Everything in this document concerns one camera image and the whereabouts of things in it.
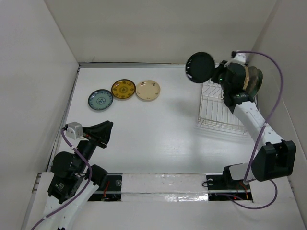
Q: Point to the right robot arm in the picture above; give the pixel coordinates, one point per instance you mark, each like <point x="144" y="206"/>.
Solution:
<point x="272" y="156"/>

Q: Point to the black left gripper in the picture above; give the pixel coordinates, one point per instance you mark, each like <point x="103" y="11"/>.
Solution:
<point x="98" y="132"/>

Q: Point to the beige bird branch plate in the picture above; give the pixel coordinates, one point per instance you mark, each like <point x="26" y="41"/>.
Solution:
<point x="246" y="80"/>

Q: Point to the cream floral small plate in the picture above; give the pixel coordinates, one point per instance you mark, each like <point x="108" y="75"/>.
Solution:
<point x="148" y="90"/>

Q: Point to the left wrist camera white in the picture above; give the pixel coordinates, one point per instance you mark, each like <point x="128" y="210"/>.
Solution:
<point x="74" y="130"/>

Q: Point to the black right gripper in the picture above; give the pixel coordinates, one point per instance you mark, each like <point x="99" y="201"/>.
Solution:
<point x="218" y="70"/>

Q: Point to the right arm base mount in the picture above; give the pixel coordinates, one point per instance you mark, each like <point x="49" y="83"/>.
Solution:
<point x="224" y="182"/>

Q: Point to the light green floral plate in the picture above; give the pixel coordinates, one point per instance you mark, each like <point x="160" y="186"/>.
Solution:
<point x="258" y="83"/>

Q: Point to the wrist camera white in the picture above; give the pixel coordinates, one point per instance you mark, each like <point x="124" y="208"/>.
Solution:
<point x="237" y="57"/>
<point x="74" y="130"/>

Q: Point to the yellow patterned small plate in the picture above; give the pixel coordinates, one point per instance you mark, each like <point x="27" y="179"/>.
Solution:
<point x="123" y="89"/>

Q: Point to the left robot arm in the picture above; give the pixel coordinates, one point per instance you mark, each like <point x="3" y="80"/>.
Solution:
<point x="74" y="179"/>

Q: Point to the white wire dish rack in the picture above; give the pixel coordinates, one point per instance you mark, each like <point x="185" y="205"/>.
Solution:
<point x="214" y="113"/>

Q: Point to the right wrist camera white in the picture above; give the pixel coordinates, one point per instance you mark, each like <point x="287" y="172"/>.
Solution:
<point x="237" y="57"/>

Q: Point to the black glossy small plate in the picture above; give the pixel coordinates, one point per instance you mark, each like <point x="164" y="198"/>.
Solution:
<point x="200" y="67"/>

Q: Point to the blue white patterned plate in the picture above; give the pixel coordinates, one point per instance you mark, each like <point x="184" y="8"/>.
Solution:
<point x="100" y="99"/>

